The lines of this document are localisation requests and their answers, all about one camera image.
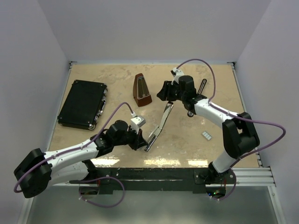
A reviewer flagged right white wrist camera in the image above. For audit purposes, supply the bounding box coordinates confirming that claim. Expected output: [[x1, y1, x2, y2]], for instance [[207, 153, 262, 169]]
[[171, 68, 185, 85]]

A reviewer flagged black ribbed briefcase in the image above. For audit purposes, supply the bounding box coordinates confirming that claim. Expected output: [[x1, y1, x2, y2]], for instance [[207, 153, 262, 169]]
[[57, 80, 108, 130]]

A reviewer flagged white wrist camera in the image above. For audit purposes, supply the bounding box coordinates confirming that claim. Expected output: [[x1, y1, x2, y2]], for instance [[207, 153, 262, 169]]
[[171, 68, 185, 85], [130, 112, 146, 132]]

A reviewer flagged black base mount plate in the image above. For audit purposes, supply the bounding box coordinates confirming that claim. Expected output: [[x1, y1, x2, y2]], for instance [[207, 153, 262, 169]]
[[70, 168, 236, 197]]

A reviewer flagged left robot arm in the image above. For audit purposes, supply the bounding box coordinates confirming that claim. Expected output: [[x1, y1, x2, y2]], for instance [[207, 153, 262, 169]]
[[14, 116, 148, 198]]

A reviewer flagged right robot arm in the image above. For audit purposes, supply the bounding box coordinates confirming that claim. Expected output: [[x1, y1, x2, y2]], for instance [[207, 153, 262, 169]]
[[157, 76, 260, 183]]

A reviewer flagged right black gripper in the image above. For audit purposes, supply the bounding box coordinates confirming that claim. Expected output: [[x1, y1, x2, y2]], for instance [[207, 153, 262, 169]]
[[157, 81, 186, 102]]

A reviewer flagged staple strips pack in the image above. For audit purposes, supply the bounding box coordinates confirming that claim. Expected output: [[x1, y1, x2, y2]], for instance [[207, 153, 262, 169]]
[[202, 131, 212, 141]]

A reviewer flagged aluminium frame rail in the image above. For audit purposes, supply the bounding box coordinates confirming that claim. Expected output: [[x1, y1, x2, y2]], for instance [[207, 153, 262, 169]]
[[21, 63, 277, 224]]

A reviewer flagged brown wooden metronome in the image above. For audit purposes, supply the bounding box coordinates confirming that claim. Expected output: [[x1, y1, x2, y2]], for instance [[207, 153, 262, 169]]
[[133, 73, 152, 107]]

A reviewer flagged grey black stapler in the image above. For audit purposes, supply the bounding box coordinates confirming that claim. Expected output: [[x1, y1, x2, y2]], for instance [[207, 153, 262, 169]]
[[144, 102, 173, 152]]

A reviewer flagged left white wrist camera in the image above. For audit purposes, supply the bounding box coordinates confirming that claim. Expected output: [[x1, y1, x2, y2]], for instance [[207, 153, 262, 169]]
[[130, 112, 146, 132]]

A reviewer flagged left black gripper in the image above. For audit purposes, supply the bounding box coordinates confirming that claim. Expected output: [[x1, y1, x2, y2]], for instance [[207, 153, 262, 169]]
[[113, 125, 148, 150]]

